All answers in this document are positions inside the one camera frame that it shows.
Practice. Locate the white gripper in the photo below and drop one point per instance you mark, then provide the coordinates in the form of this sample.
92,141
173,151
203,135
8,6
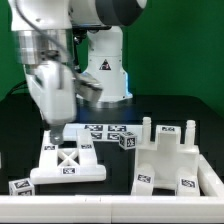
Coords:
52,89

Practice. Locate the white chair backrest part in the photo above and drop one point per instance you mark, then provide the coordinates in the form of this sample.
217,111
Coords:
66,165

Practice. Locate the white chair seat part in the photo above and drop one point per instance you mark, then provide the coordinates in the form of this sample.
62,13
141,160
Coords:
167,154

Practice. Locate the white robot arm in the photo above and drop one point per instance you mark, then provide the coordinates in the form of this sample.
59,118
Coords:
72,49

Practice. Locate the white base tag plate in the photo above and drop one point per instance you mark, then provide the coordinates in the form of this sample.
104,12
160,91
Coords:
101,132

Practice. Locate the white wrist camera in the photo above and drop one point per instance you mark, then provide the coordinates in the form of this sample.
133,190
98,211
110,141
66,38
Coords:
88,87

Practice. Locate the white L-shaped border wall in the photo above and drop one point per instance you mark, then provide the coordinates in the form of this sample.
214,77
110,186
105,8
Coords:
121,209

